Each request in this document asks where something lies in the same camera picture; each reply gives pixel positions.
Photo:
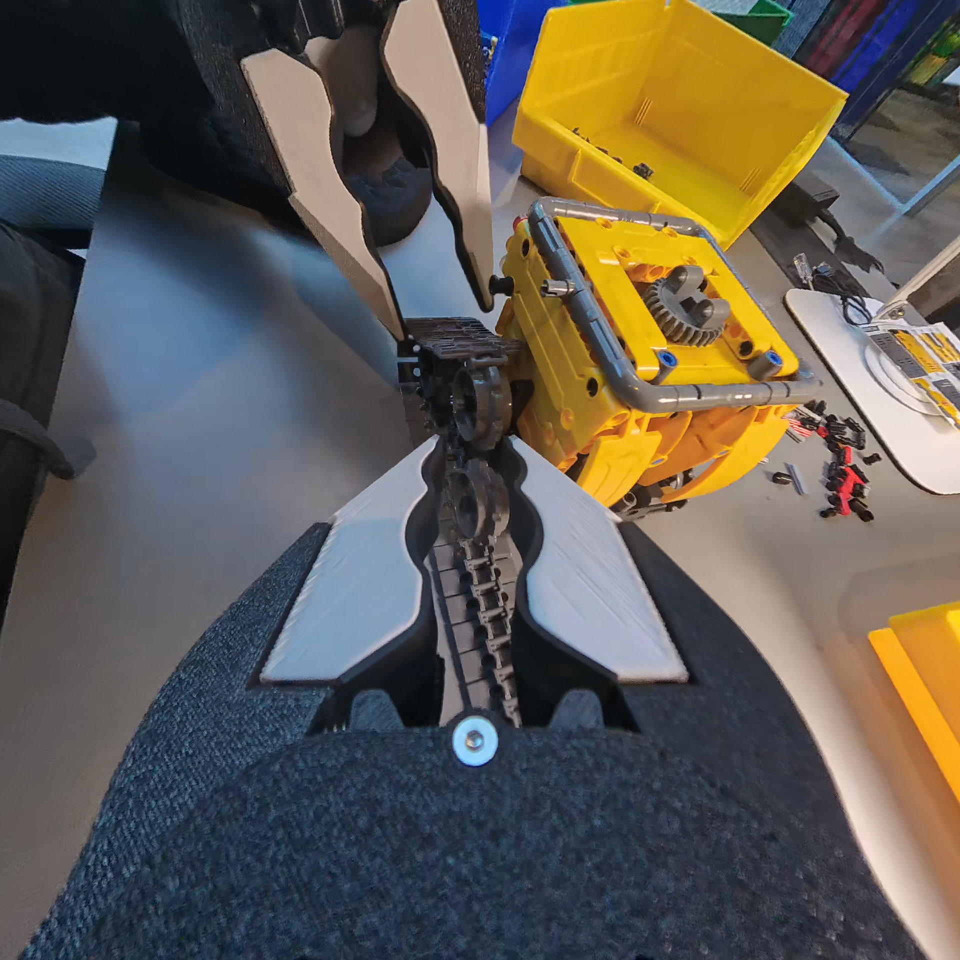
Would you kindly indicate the wooden booklet stand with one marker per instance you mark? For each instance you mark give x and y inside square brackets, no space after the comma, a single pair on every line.
[930,277]

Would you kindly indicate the rack of coloured storage bins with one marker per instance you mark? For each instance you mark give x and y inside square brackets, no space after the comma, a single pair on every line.
[885,45]

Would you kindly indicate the dark small brick parts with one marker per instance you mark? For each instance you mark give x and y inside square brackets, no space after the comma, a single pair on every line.
[600,150]

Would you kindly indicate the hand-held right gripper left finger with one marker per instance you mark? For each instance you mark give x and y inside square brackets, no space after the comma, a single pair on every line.
[352,600]

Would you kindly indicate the yellow plastic bin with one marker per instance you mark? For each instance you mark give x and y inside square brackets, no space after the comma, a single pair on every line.
[675,90]
[930,660]

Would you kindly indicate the blue plastic bin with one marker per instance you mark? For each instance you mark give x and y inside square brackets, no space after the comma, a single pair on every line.
[517,45]

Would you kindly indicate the white base board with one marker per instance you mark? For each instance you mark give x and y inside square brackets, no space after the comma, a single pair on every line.
[840,352]

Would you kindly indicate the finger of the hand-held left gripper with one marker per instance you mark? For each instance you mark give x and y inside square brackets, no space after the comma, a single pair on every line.
[450,135]
[307,165]

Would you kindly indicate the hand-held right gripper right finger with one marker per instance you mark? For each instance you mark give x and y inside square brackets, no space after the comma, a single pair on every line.
[592,600]

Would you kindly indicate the person's left forearm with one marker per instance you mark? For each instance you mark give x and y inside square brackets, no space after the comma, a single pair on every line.
[75,60]

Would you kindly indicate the cluster of small brick parts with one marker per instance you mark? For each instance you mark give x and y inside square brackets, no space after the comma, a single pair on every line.
[844,472]

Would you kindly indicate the green plastic bin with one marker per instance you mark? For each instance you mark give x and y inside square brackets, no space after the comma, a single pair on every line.
[765,15]

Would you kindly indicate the light grey desk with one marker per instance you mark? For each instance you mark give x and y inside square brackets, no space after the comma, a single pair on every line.
[187,450]

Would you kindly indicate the person's left hand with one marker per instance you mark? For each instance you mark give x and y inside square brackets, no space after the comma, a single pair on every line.
[390,202]

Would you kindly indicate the yellow black printed sheet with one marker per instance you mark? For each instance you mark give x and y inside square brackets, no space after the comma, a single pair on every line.
[915,360]

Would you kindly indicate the black yellow toy brick vehicle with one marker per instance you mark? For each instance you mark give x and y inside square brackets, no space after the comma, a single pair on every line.
[600,390]

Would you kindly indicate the grey fabric chair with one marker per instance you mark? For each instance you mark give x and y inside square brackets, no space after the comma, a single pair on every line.
[45,195]

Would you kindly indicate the black power adapter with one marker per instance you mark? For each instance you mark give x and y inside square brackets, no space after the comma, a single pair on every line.
[810,195]

